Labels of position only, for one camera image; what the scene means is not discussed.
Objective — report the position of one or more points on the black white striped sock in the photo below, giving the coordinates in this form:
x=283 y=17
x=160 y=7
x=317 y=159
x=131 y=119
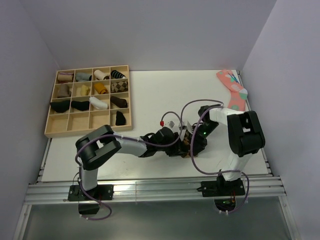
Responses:
x=115 y=74

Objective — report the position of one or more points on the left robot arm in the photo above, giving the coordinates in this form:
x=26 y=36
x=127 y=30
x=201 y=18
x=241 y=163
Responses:
x=97 y=147

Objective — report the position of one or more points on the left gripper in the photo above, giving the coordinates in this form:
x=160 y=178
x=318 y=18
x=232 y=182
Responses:
x=178 y=149

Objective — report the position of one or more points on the white rolled sock top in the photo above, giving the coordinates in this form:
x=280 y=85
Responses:
x=100 y=75

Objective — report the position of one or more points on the black sock far left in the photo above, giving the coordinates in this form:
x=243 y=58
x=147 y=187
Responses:
x=60 y=106

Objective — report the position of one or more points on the brown argyle sock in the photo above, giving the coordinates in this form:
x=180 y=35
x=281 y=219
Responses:
x=186 y=143

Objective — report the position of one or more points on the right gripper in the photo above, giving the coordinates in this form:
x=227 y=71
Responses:
x=199 y=144

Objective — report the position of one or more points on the taupe rolled sock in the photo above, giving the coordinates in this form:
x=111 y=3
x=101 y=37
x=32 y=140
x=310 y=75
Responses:
x=63 y=91

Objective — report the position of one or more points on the grey rolled sock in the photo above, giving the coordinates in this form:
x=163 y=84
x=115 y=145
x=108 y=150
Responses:
x=83 y=77

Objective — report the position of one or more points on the mustard rolled sock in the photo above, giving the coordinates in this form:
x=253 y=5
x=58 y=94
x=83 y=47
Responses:
x=100 y=88

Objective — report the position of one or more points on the pale yellow rolled sock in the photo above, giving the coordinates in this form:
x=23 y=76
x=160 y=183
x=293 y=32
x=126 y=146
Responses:
x=84 y=90

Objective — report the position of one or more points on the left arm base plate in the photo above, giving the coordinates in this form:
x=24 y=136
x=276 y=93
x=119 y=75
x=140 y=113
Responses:
x=100 y=192

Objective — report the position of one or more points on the beige purple-trim rolled sock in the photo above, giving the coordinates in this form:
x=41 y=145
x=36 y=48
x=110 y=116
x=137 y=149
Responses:
x=65 y=77

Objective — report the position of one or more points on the white rolled sock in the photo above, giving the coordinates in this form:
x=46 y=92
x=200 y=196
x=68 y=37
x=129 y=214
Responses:
x=100 y=75
x=98 y=104

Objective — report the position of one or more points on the black rolled sock bottom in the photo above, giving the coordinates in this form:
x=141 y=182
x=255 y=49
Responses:
x=120 y=119

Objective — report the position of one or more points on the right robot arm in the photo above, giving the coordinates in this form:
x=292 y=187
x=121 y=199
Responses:
x=245 y=138

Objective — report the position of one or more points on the wooden compartment tray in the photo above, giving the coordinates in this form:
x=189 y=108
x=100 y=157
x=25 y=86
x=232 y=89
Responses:
x=85 y=99

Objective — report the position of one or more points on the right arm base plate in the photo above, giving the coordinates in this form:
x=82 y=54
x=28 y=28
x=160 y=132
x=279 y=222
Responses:
x=221 y=188

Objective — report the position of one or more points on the white rolled sock lower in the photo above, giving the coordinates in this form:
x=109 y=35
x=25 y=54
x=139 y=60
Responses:
x=98 y=104

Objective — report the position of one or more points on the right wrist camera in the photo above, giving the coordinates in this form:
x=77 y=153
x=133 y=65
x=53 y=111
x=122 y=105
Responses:
x=185 y=126

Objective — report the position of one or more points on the pink patterned sock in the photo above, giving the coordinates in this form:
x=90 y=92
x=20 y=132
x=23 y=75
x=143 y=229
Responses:
x=238 y=94

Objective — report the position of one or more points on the aluminium rail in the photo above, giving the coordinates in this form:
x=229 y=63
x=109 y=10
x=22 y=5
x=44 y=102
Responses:
x=170 y=189

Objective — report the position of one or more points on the dark brown rolled sock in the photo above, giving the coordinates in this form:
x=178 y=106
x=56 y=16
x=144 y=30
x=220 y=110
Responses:
x=119 y=102

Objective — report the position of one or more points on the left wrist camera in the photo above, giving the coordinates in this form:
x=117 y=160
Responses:
x=170 y=124

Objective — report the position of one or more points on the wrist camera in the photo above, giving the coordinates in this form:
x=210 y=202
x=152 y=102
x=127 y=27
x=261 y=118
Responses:
x=185 y=126
x=170 y=124

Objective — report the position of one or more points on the brown checkered rolled sock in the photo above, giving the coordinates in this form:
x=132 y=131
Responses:
x=119 y=87

